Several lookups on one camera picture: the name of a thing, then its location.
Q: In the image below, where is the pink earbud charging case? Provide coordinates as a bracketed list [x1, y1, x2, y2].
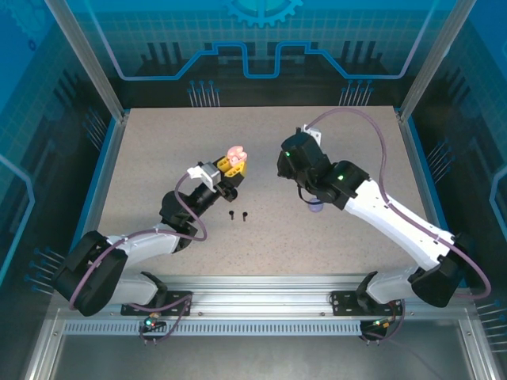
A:
[226, 144, 249, 165]

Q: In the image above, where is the black connector with LED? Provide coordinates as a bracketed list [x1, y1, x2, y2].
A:
[140, 312, 166, 334]
[362, 316, 397, 337]

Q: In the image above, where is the grey metal shelf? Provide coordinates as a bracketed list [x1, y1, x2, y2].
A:
[49, 334, 475, 380]

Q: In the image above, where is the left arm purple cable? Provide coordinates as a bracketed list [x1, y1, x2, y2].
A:
[67, 170, 210, 344]

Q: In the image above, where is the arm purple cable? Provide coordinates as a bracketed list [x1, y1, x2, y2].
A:
[311, 107, 492, 345]
[67, 170, 210, 344]

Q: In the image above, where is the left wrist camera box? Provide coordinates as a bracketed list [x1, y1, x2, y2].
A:
[186, 160, 221, 194]

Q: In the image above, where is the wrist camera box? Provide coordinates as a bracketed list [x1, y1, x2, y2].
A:
[302, 123, 323, 144]
[186, 160, 221, 194]

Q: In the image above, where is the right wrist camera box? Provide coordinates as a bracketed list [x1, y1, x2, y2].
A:
[302, 123, 323, 144]

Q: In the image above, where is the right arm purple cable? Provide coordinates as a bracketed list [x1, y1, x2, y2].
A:
[311, 107, 492, 345]

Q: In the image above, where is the aluminium table side rail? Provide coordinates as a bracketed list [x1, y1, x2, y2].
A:
[67, 112, 131, 288]
[397, 112, 455, 288]

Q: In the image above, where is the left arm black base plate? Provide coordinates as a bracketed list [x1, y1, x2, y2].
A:
[120, 291, 194, 317]

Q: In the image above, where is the aluminium mounting rail beam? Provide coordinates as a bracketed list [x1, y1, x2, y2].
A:
[51, 274, 476, 318]

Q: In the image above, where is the slotted grey cable duct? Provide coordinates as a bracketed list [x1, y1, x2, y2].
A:
[63, 321, 364, 336]

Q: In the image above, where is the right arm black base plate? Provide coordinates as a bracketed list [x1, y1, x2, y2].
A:
[330, 291, 405, 317]

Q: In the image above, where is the aluminium corner post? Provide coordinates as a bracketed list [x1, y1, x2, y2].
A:
[397, 0, 479, 122]
[43, 0, 131, 122]

